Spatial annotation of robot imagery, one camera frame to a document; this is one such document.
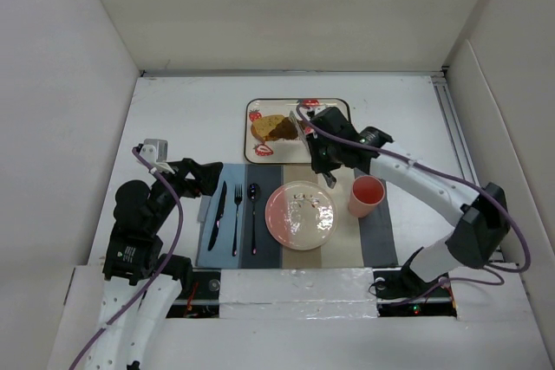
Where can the strawberry print tray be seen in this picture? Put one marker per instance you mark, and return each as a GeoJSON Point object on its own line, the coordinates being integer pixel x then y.
{"type": "Point", "coordinates": [282, 152]}

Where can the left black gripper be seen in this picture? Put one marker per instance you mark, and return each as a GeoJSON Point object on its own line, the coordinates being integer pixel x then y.
{"type": "Point", "coordinates": [187, 176]}

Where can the black fork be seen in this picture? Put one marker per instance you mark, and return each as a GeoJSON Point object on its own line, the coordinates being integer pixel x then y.
{"type": "Point", "coordinates": [238, 197]}

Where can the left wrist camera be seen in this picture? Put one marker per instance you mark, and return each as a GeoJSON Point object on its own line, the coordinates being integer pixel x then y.
{"type": "Point", "coordinates": [154, 151]}

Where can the black knife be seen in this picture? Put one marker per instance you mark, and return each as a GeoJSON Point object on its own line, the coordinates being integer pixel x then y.
{"type": "Point", "coordinates": [219, 214]}

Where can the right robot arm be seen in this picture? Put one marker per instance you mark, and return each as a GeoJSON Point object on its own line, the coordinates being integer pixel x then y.
{"type": "Point", "coordinates": [477, 215]}

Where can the yellow cake slice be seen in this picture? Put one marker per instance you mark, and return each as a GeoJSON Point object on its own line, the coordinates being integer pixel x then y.
{"type": "Point", "coordinates": [262, 127]}

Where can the striped placemat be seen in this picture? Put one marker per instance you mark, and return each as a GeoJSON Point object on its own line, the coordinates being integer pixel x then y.
{"type": "Point", "coordinates": [356, 242]}

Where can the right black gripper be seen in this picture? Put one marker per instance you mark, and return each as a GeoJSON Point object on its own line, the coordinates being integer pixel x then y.
{"type": "Point", "coordinates": [315, 145]}

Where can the pink cup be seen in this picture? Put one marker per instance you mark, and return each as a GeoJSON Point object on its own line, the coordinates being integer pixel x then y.
{"type": "Point", "coordinates": [367, 192]}

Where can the pink and white plate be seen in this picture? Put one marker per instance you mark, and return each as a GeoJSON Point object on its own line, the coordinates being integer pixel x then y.
{"type": "Point", "coordinates": [301, 215]}

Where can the brown chocolate croissant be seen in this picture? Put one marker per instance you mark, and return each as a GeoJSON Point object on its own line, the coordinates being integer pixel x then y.
{"type": "Point", "coordinates": [284, 130]}

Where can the black spoon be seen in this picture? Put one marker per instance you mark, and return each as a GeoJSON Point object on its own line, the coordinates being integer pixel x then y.
{"type": "Point", "coordinates": [253, 195]}

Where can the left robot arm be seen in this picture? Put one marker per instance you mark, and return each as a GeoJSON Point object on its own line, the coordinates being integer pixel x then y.
{"type": "Point", "coordinates": [141, 283]}

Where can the white front board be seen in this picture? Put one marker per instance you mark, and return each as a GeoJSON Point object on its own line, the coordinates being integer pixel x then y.
{"type": "Point", "coordinates": [297, 294]}

